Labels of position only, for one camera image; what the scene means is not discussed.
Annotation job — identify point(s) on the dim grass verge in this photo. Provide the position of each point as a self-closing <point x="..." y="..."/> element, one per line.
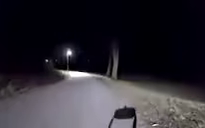
<point x="10" y="86"/>

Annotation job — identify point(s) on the pale grey road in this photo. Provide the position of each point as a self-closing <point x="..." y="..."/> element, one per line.
<point x="66" y="106"/>

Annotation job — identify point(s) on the pale stony grass verge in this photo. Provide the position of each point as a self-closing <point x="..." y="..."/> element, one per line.
<point x="176" y="106"/>

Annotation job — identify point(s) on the lit street lamp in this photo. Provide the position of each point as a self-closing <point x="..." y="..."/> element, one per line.
<point x="69" y="53"/>

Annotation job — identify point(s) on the forked tree trunk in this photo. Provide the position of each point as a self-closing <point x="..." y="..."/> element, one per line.
<point x="115" y="65"/>

